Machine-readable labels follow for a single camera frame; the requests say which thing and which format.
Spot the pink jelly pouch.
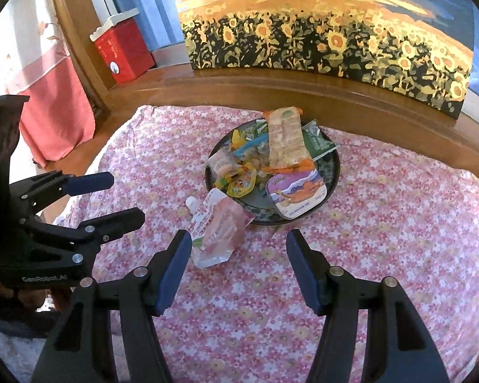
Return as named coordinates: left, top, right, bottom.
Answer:
left=185, top=187, right=253, bottom=270

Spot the orange jelly cup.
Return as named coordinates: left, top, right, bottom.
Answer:
left=226, top=166, right=258, bottom=197

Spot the rainbow striped clear packet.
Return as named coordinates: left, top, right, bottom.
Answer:
left=207, top=147, right=245, bottom=189

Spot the blue patterned plate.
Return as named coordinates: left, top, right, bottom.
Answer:
left=205, top=117, right=341, bottom=227

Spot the red box with white lid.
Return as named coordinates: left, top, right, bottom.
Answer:
left=89, top=7, right=157, bottom=85

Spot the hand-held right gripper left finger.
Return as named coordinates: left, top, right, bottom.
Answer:
left=32, top=229, right=193, bottom=383

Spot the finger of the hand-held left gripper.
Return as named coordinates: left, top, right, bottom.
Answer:
left=10, top=171, right=115, bottom=209
left=74, top=207, right=146, bottom=257

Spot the purple mint tin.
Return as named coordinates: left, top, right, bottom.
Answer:
left=265, top=168, right=328, bottom=220

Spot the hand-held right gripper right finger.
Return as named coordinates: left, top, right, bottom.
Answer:
left=286, top=229, right=450, bottom=383

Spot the blue zip bag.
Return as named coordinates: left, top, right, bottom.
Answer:
left=233, top=135, right=270, bottom=157

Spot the pink floral cloth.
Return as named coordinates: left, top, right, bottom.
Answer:
left=56, top=104, right=479, bottom=383

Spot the pink curtain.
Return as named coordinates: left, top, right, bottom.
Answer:
left=0, top=8, right=97, bottom=169

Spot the large green pea packet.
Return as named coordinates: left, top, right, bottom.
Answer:
left=301, top=120, right=338, bottom=157

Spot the long orange cracker packet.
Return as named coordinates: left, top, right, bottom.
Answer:
left=262, top=106, right=316, bottom=170

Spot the sunflower painting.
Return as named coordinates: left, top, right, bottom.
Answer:
left=168, top=0, right=475, bottom=121

